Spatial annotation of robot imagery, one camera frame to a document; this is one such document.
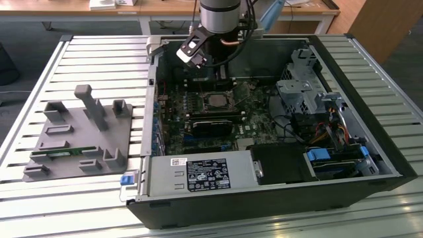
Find orange and yellow wires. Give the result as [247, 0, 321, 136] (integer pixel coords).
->
[313, 106, 351, 146]

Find green RAM stick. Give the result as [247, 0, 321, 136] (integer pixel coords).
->
[30, 147, 98, 158]

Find black CPU socket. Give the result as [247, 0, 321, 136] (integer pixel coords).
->
[201, 91, 237, 112]

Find black RAM slot bank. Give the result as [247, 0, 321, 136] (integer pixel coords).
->
[191, 77, 236, 92]

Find grey case corner handle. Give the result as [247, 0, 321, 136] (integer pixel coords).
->
[145, 36, 167, 56]

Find blue case latch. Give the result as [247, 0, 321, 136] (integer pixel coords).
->
[120, 174, 137, 186]

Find grey parts rack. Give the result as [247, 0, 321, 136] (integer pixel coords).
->
[21, 84, 134, 183]

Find black graphics card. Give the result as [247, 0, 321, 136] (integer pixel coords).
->
[191, 119, 233, 137]

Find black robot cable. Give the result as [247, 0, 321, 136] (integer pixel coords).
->
[207, 0, 261, 68]

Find silver power supply unit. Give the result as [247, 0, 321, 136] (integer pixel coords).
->
[144, 150, 260, 199]

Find black power supply label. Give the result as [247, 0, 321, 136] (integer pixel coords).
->
[185, 157, 232, 192]

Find small silver heatsink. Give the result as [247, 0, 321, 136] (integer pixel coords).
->
[236, 138, 257, 149]

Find blue disk carrier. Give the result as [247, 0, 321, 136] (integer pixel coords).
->
[305, 147, 332, 163]

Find wooden desk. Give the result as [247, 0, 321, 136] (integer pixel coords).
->
[0, 0, 341, 36]

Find green motherboard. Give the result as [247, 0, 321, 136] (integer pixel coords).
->
[153, 78, 279, 156]

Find black open PC case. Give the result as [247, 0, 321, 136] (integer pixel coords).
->
[125, 33, 419, 230]

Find black cable bundle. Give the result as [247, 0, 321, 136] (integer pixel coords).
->
[268, 109, 309, 144]

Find silver metal disk bay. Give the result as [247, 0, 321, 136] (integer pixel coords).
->
[275, 48, 341, 118]

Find wooden cabinet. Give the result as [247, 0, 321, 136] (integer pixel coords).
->
[325, 0, 423, 65]

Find black plastic fan shroud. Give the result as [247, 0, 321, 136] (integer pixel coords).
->
[247, 143, 319, 185]

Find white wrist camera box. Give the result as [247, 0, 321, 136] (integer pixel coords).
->
[176, 28, 215, 69]

